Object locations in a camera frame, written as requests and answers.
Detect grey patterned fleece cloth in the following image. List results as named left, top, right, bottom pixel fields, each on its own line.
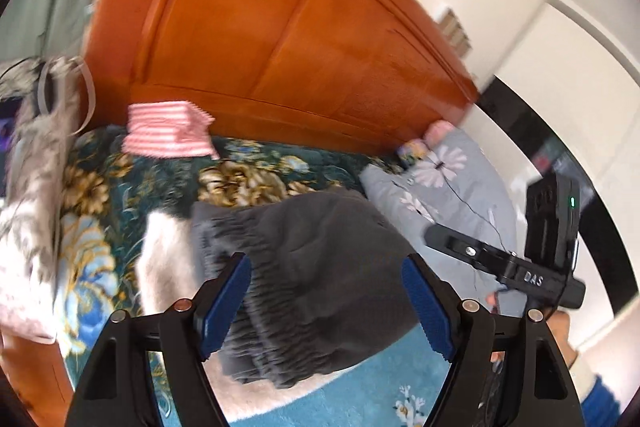
left=0, top=54, right=96, bottom=344

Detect grey floral pillow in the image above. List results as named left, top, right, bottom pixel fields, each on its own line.
left=360, top=122, right=521, bottom=323

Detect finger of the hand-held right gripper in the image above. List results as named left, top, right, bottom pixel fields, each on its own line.
left=424, top=224, right=516, bottom=280

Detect wall socket plate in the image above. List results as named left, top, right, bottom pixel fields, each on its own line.
left=435, top=7, right=473, bottom=58

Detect person's right forearm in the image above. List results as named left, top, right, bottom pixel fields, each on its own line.
left=570, top=349, right=623, bottom=427

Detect white fluffy garment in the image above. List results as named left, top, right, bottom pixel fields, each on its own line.
left=137, top=209, right=361, bottom=423

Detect orange wooden headboard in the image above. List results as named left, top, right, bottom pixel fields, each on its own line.
left=80, top=0, right=481, bottom=158

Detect blue floral blanket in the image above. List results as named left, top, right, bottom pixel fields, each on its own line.
left=52, top=127, right=501, bottom=427

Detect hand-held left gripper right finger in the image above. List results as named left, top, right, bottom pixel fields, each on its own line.
left=401, top=253, right=586, bottom=427

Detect black glossy panel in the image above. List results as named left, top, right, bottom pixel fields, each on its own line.
left=477, top=76, right=640, bottom=310

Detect person's right hand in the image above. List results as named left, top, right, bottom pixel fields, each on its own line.
left=546, top=309, right=577, bottom=363

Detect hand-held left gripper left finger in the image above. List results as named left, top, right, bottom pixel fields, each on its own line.
left=65, top=253, right=252, bottom=427

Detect colourful floral pillow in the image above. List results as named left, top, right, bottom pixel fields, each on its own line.
left=395, top=121, right=453, bottom=168

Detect thin black cable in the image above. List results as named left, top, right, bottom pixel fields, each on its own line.
left=427, top=159, right=518, bottom=258

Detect grey pants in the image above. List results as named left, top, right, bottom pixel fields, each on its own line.
left=190, top=187, right=426, bottom=390

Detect pink striped cloth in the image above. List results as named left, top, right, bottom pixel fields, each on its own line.
left=122, top=102, right=221, bottom=160

